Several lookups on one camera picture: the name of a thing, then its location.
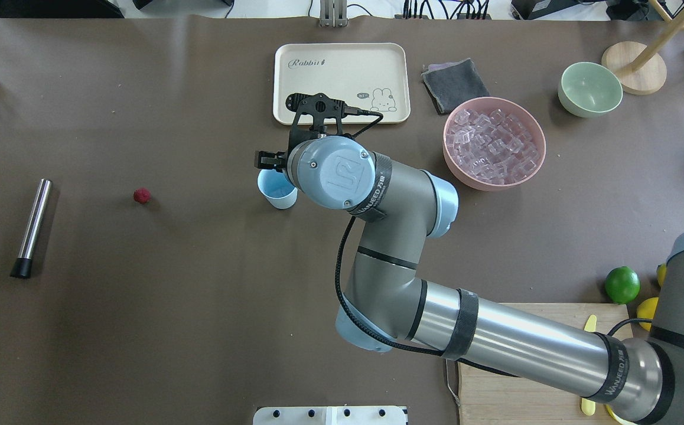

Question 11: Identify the pink bowl of ice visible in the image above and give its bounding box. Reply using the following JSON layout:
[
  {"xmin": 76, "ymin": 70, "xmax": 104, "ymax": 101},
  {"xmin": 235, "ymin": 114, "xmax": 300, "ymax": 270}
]
[{"xmin": 442, "ymin": 96, "xmax": 546, "ymax": 191}]

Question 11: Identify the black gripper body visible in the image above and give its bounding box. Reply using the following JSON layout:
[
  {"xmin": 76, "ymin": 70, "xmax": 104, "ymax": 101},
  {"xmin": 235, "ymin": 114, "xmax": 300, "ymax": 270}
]
[{"xmin": 255, "ymin": 151, "xmax": 288, "ymax": 173}]

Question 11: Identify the yellow plastic knife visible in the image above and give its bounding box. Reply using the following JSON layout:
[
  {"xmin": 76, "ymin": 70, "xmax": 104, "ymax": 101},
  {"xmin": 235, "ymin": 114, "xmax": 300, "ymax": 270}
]
[{"xmin": 583, "ymin": 314, "xmax": 598, "ymax": 333}]

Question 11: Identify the wooden mug tree stand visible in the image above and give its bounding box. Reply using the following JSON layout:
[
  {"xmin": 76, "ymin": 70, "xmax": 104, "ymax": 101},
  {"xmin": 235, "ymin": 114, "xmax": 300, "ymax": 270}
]
[{"xmin": 601, "ymin": 1, "xmax": 684, "ymax": 95}]

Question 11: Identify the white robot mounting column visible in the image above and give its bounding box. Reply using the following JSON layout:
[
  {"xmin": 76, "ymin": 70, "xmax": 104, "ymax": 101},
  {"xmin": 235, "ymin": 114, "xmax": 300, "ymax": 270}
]
[{"xmin": 252, "ymin": 404, "xmax": 409, "ymax": 424}]

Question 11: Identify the light blue plastic cup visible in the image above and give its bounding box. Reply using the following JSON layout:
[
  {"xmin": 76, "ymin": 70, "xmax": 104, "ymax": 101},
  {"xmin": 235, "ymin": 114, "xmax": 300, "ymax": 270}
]
[{"xmin": 256, "ymin": 169, "xmax": 298, "ymax": 210}]

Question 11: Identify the red strawberry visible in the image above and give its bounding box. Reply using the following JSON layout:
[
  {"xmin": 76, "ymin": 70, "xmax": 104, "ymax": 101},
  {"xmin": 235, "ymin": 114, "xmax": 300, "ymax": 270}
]
[{"xmin": 132, "ymin": 187, "xmax": 151, "ymax": 205}]

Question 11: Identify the steel muddler with black tip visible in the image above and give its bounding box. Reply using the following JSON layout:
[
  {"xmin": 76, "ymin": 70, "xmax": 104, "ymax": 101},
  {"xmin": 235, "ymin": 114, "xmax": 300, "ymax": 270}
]
[{"xmin": 9, "ymin": 178, "xmax": 53, "ymax": 279}]

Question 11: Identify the grey folded cloth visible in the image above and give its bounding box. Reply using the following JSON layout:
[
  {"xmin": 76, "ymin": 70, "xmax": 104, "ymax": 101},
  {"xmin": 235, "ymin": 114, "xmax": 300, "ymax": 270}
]
[{"xmin": 421, "ymin": 57, "xmax": 490, "ymax": 115}]

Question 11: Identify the green ceramic bowl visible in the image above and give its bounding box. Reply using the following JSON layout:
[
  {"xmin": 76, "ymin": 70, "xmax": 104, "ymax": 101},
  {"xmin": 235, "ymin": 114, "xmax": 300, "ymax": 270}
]
[{"xmin": 557, "ymin": 62, "xmax": 623, "ymax": 118}]

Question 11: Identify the green lime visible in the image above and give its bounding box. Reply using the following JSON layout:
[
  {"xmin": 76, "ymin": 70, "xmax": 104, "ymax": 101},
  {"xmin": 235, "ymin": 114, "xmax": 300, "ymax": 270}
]
[{"xmin": 604, "ymin": 266, "xmax": 641, "ymax": 305}]

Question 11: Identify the beige rabbit tray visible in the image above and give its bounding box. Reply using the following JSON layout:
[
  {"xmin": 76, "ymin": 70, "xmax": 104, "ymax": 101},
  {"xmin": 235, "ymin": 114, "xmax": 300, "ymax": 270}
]
[{"xmin": 272, "ymin": 42, "xmax": 411, "ymax": 125}]

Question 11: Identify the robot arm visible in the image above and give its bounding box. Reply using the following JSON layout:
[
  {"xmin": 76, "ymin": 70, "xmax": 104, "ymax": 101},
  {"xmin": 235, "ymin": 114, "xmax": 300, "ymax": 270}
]
[{"xmin": 255, "ymin": 132, "xmax": 684, "ymax": 424}]

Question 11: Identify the whole yellow lemon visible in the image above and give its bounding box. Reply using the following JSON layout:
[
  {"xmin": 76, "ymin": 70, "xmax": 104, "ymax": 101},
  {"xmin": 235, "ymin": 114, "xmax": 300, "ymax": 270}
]
[
  {"xmin": 636, "ymin": 297, "xmax": 660, "ymax": 331},
  {"xmin": 656, "ymin": 263, "xmax": 667, "ymax": 287}
]

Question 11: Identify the wooden cutting board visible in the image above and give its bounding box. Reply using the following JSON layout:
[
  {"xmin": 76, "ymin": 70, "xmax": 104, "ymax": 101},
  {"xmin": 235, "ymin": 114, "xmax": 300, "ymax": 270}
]
[{"xmin": 457, "ymin": 302, "xmax": 628, "ymax": 424}]

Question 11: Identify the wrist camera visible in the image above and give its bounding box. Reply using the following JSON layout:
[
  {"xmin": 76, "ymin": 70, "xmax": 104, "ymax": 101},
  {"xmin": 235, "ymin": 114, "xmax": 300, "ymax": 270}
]
[{"xmin": 285, "ymin": 93, "xmax": 357, "ymax": 142}]

